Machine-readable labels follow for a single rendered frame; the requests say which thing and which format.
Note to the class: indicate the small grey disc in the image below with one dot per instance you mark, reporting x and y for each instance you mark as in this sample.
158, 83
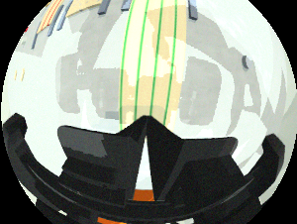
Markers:
246, 60

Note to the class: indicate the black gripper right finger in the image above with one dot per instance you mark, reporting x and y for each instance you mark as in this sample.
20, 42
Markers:
168, 153

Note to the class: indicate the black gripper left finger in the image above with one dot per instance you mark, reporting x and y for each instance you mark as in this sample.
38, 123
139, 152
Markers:
121, 150

